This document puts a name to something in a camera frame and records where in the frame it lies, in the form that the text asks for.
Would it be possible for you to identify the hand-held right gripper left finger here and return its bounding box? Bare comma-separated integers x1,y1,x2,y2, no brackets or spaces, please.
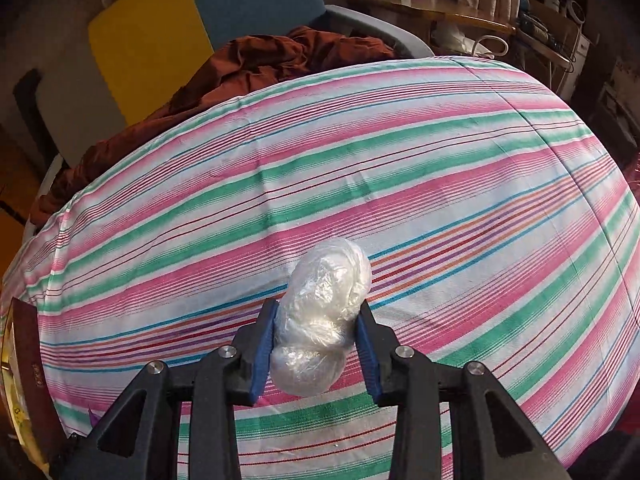
70,297,281,480

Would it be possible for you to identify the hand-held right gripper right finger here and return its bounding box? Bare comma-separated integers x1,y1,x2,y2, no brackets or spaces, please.
352,300,573,480

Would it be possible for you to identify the large plastic bag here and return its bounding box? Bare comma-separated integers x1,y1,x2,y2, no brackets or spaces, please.
270,237,373,398

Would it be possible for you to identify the maroon gift box gold interior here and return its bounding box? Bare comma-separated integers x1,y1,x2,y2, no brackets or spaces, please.
0,296,68,461

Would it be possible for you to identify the striped bed sheet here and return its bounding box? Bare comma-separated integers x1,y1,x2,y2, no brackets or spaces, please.
2,57,640,471

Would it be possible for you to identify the wooden wardrobe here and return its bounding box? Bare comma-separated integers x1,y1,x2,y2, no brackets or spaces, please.
0,125,36,281

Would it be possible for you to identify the person's dark red clothing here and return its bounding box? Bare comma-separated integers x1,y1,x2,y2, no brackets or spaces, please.
612,425,640,480

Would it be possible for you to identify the maroon blanket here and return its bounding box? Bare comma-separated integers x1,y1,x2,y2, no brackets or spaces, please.
30,25,401,221

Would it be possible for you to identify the grey yellow blue headboard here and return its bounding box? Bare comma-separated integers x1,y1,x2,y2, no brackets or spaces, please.
45,0,328,161

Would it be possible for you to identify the black upright pad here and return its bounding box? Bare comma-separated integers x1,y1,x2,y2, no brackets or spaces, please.
12,67,56,171

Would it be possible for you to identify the wooden desk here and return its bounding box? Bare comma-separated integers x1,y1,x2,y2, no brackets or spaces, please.
342,0,518,36

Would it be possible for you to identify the cluttered storage shelf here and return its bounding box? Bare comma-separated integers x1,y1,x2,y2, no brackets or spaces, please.
515,0,640,126

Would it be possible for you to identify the grey bed side rail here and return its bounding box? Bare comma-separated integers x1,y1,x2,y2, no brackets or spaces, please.
320,4,436,58
30,152,71,226

